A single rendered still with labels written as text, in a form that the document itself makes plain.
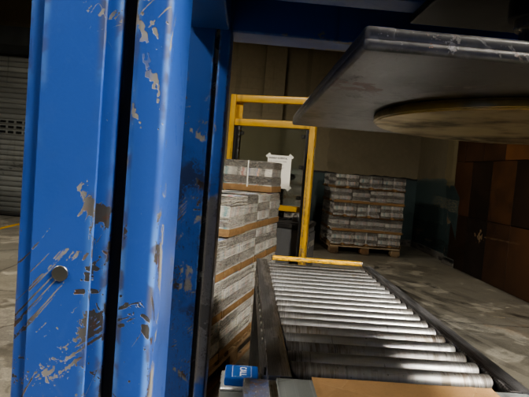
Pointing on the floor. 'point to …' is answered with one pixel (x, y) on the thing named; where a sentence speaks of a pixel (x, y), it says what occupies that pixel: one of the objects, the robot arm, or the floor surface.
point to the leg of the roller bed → (253, 338)
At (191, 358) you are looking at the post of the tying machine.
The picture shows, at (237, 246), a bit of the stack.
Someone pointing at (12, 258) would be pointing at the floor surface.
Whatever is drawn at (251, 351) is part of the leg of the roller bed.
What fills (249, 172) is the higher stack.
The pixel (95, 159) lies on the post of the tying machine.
